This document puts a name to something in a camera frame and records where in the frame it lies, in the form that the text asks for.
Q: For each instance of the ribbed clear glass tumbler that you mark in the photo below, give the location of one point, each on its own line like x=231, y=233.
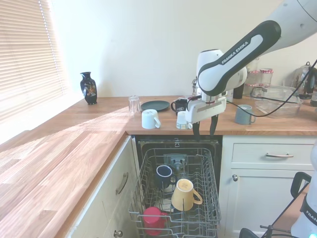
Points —
x=134, y=104

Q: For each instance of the black floral vase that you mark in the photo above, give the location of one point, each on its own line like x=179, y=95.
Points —
x=89, y=86

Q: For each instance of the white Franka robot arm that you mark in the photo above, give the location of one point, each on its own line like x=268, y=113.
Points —
x=235, y=54

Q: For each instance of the round metal door knob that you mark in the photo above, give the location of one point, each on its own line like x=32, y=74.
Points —
x=234, y=177

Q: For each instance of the black dishwasher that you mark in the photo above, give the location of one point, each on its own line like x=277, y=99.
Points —
x=158, y=145

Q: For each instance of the grey blue mug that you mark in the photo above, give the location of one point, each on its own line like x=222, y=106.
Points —
x=242, y=115

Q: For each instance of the black printed mug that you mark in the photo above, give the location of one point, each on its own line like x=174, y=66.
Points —
x=179, y=106

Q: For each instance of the white corner base cabinet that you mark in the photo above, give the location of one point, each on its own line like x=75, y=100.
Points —
x=106, y=203

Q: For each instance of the yellow mug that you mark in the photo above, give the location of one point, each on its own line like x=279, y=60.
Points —
x=182, y=196

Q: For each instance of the white cabinet door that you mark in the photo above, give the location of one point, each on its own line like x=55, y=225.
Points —
x=260, y=203

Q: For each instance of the navy blue mug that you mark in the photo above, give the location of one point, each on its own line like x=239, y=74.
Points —
x=163, y=176

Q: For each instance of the dark green plate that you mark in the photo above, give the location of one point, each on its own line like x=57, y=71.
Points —
x=154, y=105

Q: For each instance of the black cylindrical cup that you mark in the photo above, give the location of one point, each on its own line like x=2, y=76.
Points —
x=238, y=92

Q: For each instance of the red mug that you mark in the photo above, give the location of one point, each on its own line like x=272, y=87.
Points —
x=153, y=220

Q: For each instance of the small white patterned mug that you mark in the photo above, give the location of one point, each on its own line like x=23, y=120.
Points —
x=181, y=121

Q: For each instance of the glass jar red checked lid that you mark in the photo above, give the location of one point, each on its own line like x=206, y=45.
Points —
x=248, y=89
x=253, y=77
x=266, y=77

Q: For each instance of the cream window blind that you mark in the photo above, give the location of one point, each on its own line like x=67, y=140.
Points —
x=27, y=57

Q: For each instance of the glass french press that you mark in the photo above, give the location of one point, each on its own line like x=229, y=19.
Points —
x=195, y=86

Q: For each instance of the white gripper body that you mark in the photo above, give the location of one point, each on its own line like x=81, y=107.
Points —
x=205, y=109

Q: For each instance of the white drawer front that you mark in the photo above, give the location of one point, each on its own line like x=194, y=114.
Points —
x=250, y=153

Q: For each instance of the large white mug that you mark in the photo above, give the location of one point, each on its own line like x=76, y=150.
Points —
x=148, y=119

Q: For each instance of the black camera stand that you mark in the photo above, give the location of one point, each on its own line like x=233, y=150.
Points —
x=298, y=183

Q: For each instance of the round metal cabinet knob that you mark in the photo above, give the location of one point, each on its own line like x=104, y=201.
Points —
x=118, y=233

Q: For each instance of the smooth clear drinking glass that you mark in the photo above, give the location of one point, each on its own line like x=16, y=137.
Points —
x=178, y=168

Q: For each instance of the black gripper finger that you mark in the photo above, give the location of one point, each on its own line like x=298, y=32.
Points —
x=213, y=125
x=196, y=129

